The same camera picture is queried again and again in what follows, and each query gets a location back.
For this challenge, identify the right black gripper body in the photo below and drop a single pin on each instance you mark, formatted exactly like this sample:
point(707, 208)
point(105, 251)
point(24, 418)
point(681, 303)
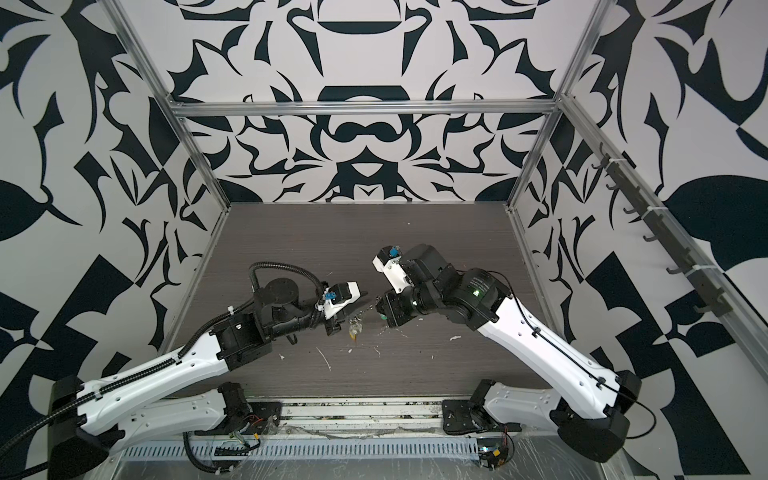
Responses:
point(402, 306)

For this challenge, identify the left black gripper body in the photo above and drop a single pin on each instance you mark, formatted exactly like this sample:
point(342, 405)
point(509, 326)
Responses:
point(329, 326)

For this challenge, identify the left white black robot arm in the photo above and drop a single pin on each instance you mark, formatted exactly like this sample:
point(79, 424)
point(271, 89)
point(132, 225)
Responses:
point(104, 416)

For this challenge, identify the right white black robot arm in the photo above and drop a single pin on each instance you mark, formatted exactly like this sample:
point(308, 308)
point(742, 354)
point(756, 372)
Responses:
point(585, 403)

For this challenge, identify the small green circuit board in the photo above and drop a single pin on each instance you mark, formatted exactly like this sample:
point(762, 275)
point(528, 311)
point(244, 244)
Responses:
point(495, 452)

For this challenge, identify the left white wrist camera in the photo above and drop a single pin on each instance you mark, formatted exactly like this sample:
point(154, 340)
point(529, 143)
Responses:
point(339, 296)

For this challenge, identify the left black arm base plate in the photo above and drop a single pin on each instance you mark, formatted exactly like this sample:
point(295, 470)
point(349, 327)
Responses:
point(256, 418)

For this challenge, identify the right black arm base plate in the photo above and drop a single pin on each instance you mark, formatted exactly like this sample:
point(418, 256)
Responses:
point(462, 417)

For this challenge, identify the white slotted cable duct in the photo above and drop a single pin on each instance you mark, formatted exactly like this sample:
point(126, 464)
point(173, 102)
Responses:
point(345, 449)

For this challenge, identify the black wall hook rail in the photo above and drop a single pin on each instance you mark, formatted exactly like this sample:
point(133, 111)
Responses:
point(667, 231)

